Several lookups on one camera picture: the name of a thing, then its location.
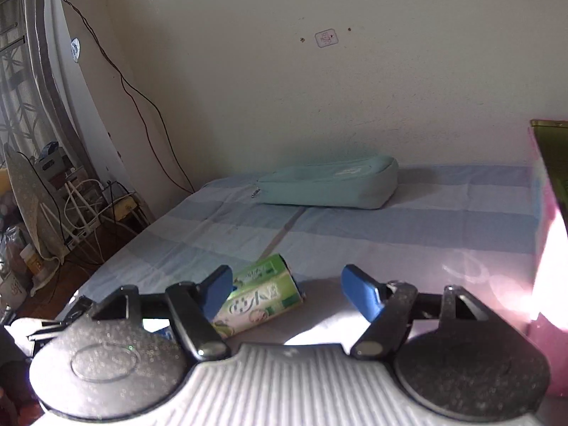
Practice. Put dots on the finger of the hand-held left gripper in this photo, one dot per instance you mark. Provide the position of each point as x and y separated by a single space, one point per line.
73 310

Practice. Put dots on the white wall sticker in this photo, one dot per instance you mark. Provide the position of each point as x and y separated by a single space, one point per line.
327 38

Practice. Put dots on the grey patterned curtain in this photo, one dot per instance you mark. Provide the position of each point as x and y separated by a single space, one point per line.
31 75

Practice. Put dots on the mint green zip pouch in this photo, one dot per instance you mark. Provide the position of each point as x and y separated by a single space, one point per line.
328 182

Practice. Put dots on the pink biscuit tin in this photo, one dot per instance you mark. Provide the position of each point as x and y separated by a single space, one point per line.
554 253

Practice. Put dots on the speckled ironing board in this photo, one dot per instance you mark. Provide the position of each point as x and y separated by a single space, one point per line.
29 204

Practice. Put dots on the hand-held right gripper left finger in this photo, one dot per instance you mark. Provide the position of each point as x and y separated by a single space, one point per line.
217 293

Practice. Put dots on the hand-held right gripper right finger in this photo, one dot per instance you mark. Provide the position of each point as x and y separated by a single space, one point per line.
361 295

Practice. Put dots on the blue striped bed sheet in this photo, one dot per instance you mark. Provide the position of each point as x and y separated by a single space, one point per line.
355 230

